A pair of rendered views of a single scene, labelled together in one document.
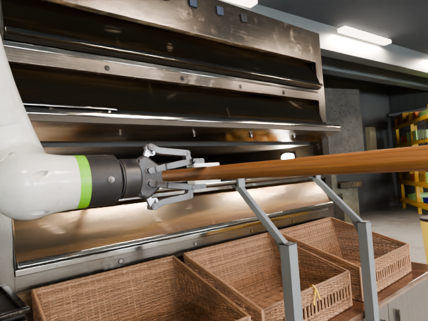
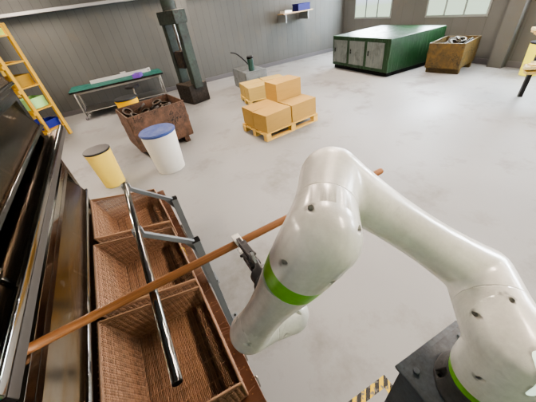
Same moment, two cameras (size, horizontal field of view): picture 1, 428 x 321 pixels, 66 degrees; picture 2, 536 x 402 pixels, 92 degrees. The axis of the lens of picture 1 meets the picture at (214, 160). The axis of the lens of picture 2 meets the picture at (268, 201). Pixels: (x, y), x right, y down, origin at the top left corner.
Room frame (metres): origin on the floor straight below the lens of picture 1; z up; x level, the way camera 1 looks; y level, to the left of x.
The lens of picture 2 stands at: (0.46, 0.68, 1.92)
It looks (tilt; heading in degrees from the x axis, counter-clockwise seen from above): 38 degrees down; 282
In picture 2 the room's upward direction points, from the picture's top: 9 degrees counter-clockwise
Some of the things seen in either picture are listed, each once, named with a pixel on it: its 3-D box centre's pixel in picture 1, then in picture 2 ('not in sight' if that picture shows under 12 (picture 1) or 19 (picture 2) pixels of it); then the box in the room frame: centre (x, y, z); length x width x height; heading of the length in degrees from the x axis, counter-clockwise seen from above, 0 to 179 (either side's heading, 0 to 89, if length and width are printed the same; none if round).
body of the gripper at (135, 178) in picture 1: (138, 178); (258, 269); (0.64, 0.15, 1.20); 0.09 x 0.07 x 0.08; 128
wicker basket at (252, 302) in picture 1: (266, 279); (147, 269); (1.47, -0.19, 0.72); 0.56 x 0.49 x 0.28; 128
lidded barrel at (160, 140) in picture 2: not in sight; (164, 149); (2.68, -2.66, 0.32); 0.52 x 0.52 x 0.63
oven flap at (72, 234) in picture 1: (220, 207); (69, 259); (1.67, -0.02, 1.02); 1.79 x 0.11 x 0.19; 128
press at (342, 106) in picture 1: (328, 158); not in sight; (6.09, -2.10, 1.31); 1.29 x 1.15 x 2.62; 124
